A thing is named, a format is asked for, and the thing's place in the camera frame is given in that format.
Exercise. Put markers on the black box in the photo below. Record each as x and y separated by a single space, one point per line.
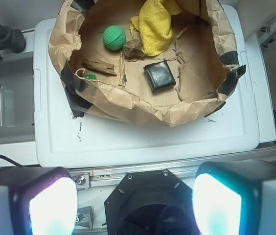
159 76

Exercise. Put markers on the grey plastic tub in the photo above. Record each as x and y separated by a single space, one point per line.
17 98

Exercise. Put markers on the green dimpled ball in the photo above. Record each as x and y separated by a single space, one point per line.
114 37

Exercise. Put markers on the brown rock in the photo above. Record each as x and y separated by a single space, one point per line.
133 50

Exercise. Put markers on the black octagonal mount plate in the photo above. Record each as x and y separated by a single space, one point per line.
150 204

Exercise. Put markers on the brown paper bag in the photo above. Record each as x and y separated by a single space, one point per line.
202 57

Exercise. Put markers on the yellow cloth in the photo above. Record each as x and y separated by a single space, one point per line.
153 23

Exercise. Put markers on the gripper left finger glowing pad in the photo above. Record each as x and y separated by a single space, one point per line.
37 201

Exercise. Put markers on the white plastic bin lid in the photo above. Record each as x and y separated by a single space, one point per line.
90 141

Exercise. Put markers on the brown wood piece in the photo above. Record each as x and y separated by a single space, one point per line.
95 64

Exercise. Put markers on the aluminium rail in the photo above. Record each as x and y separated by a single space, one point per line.
86 178

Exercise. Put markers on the green tag with string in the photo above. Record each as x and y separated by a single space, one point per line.
83 74

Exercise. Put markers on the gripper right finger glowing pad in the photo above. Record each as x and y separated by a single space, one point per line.
235 198

